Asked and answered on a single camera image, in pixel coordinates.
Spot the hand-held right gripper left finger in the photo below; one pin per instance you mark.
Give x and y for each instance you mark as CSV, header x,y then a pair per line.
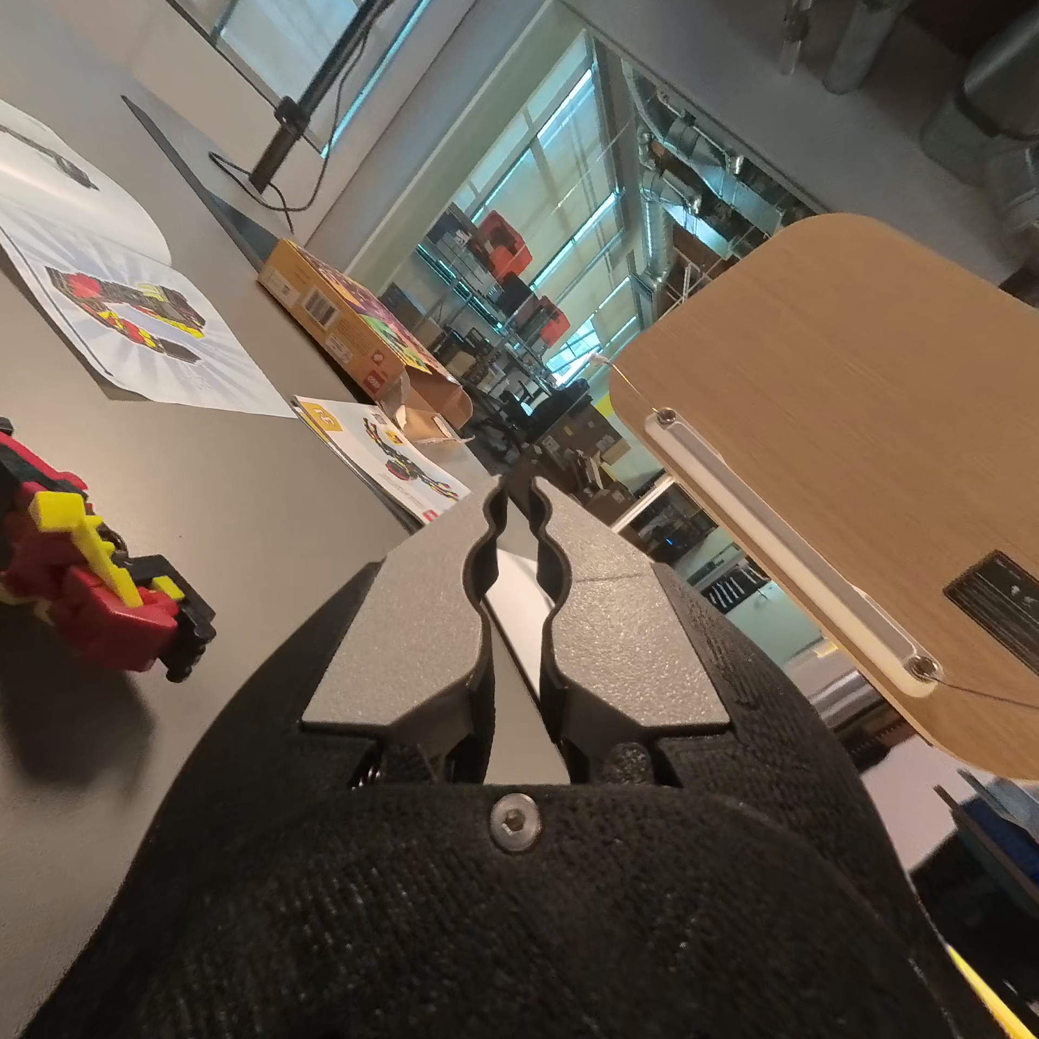
x,y
398,649

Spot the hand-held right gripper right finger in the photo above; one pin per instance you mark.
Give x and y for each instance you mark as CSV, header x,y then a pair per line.
x,y
633,649

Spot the red yellow lego figure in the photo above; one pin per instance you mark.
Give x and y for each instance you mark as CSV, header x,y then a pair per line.
x,y
89,584

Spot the colourful cover booklet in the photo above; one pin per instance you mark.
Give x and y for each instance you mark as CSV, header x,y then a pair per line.
x,y
390,454

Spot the black office chair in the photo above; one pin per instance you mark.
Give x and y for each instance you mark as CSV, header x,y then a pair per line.
x,y
527,418

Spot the wooden head desk lamp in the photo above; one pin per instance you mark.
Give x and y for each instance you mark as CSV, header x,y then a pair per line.
x,y
852,446

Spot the orange cardboard box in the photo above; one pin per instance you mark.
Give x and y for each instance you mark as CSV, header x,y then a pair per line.
x,y
349,325

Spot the red storage crate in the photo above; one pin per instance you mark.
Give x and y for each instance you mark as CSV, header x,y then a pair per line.
x,y
503,243
548,316

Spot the open instruction booklet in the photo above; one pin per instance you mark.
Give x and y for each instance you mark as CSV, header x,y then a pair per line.
x,y
122,308

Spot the yellow plastic bin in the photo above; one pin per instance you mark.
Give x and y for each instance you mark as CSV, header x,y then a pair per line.
x,y
990,998

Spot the large grid window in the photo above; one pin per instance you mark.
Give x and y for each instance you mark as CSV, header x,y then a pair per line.
x,y
268,49

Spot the silver spiral ventilation duct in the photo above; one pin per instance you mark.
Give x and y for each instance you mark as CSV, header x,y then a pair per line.
x,y
657,211

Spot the dark grey stand base plate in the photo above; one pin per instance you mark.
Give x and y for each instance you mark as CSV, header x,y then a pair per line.
x,y
219,195

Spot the black camera boom pole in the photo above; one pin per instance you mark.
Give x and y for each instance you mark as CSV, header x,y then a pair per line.
x,y
308,97

